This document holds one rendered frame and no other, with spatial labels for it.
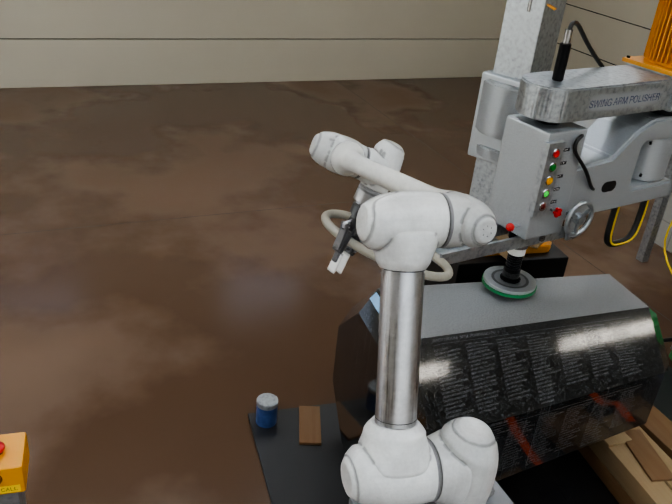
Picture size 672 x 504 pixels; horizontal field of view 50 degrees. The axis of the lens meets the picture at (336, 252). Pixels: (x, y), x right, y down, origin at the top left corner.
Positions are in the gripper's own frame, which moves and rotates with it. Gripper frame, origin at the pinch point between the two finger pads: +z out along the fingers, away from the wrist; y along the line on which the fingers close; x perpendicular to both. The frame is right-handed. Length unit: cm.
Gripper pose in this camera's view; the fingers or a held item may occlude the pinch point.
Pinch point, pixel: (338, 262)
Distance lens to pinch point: 230.9
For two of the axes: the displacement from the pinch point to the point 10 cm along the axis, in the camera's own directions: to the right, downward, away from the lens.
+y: 5.8, 0.5, 8.1
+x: -7.0, -4.8, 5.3
